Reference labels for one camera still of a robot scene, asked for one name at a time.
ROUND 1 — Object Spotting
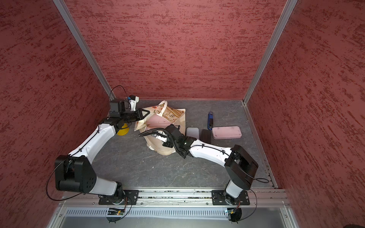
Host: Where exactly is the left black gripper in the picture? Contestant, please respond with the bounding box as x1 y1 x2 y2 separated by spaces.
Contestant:
121 108 150 123

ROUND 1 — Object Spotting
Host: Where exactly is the white pencil case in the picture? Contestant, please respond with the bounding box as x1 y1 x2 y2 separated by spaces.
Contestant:
186 127 200 139

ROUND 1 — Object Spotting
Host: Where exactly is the printed canvas tote bag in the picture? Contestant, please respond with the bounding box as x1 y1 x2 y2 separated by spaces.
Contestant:
133 100 186 156

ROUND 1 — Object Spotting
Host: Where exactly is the pink pencil case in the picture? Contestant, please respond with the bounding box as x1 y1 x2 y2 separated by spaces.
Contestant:
146 114 171 129
212 126 242 140

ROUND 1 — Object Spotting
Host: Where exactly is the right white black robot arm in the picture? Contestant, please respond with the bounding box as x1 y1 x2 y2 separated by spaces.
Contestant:
156 124 259 205

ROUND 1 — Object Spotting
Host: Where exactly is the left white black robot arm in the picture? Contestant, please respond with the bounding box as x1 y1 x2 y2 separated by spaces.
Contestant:
52 96 150 205

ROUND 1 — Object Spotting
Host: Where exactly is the yellow pen cup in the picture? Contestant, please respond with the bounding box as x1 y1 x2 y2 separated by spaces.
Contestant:
117 123 129 136

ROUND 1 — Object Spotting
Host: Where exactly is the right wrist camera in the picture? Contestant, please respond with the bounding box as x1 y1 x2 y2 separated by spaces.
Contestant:
152 134 168 142

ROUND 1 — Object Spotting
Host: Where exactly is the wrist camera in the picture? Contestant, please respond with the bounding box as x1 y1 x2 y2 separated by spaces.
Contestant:
127 95 139 112
152 134 168 142

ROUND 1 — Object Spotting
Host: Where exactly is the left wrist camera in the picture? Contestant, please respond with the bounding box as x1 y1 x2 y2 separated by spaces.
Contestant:
127 95 139 112

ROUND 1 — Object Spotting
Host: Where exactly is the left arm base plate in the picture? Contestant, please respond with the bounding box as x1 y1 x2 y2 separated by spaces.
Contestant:
98 190 140 206

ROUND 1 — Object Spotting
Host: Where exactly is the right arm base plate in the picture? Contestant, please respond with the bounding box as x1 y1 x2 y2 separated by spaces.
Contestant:
211 190 250 206

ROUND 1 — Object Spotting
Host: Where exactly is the aluminium mounting rail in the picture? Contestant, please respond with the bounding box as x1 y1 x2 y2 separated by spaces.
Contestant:
58 188 290 208

